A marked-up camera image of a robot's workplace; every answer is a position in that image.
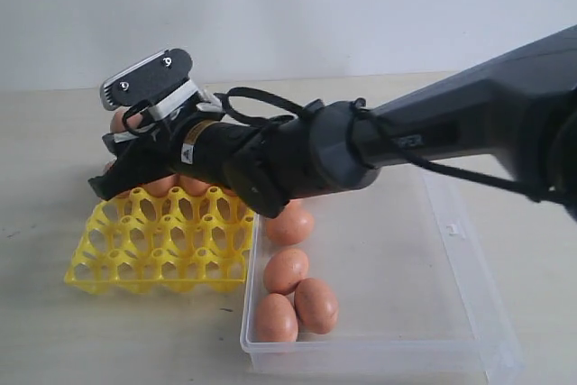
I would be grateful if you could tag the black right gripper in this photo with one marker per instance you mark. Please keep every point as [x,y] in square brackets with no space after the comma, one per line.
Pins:
[215,152]

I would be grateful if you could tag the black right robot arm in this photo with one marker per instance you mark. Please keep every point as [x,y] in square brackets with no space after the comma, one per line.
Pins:
[508,123]

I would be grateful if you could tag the yellow plastic egg tray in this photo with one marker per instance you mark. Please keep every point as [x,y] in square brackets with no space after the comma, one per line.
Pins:
[177,242]

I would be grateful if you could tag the clear plastic storage box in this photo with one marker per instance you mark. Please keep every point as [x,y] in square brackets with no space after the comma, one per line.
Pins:
[416,300]

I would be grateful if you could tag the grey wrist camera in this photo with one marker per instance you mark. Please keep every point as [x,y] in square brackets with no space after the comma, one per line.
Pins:
[150,79]

